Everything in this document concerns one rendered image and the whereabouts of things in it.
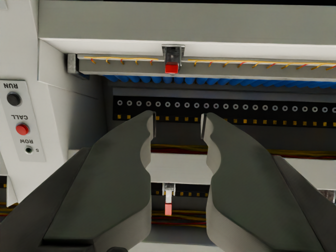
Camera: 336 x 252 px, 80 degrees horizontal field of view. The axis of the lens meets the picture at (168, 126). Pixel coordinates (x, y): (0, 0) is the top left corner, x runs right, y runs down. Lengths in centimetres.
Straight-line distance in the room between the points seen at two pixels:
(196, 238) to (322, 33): 45
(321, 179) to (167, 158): 23
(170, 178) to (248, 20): 23
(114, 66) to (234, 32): 17
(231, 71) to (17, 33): 27
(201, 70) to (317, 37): 14
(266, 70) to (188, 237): 40
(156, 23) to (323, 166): 31
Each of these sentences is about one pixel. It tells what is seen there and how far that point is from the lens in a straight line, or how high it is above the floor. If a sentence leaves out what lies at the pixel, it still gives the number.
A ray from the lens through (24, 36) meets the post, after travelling 31.
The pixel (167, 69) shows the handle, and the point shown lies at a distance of 20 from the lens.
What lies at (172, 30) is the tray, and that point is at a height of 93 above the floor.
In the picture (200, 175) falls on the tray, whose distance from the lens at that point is 32.
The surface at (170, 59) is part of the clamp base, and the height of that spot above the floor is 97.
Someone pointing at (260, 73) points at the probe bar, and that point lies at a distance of 32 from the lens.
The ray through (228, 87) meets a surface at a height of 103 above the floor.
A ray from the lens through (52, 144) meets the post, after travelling 34.
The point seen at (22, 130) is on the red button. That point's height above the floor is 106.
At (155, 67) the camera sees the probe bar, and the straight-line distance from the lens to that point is 30.
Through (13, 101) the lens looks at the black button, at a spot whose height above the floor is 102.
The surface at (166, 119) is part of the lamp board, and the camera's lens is 43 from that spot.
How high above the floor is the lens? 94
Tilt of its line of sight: 23 degrees up
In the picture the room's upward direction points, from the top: 179 degrees counter-clockwise
